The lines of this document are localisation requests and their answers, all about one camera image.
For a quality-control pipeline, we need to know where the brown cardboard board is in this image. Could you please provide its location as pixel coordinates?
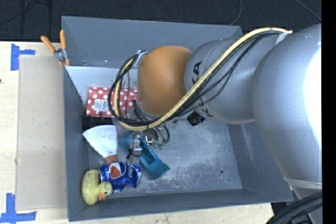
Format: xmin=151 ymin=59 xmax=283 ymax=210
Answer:
xmin=15 ymin=55 xmax=68 ymax=211

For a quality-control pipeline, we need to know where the yellow rubber duck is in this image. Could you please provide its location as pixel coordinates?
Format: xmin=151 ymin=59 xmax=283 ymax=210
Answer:
xmin=81 ymin=169 xmax=114 ymax=206

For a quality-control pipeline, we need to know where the crushed blue drink can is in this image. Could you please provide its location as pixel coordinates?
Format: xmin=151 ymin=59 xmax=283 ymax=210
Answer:
xmin=98 ymin=161 xmax=143 ymax=195

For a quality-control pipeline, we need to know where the teal plastic block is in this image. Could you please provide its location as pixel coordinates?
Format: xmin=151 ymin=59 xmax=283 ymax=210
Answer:
xmin=117 ymin=131 xmax=171 ymax=180

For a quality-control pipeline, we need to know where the red white-dotted box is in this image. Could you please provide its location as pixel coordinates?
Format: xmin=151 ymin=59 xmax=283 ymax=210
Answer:
xmin=86 ymin=86 xmax=139 ymax=118

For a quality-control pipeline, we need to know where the grey metal bin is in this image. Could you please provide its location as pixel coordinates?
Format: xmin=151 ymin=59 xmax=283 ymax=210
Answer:
xmin=60 ymin=15 xmax=294 ymax=222

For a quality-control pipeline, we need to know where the white cone with brown tip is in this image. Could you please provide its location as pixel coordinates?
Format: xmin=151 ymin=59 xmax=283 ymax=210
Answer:
xmin=82 ymin=124 xmax=119 ymax=164

